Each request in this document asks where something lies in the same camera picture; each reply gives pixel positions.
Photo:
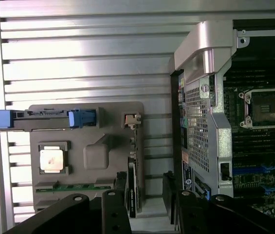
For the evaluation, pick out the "blue card retention clip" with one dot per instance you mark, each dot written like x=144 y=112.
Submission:
x=207 y=193

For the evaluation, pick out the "black chassis switch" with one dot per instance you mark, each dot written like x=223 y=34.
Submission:
x=225 y=171

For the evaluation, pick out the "green motherboard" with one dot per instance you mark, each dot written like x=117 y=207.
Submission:
x=254 y=151

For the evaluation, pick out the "open grey PC case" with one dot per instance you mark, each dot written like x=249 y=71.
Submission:
x=215 y=48

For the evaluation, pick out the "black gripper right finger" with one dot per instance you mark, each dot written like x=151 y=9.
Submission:
x=190 y=214

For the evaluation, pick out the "CPU socket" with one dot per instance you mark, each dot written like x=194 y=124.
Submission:
x=263 y=108

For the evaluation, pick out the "green RAM stick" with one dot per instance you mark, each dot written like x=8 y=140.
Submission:
x=78 y=187

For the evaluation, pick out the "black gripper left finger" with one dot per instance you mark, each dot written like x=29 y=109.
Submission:
x=113 y=214

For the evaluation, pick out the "blue expansion slot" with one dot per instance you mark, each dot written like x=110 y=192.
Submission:
x=254 y=170

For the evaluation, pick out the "silver CPU chip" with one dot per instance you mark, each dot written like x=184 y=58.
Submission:
x=52 y=161

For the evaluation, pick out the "black service label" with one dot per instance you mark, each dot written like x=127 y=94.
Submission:
x=187 y=175

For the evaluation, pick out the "grey plastic parts rack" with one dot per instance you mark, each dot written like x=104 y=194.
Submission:
x=78 y=170

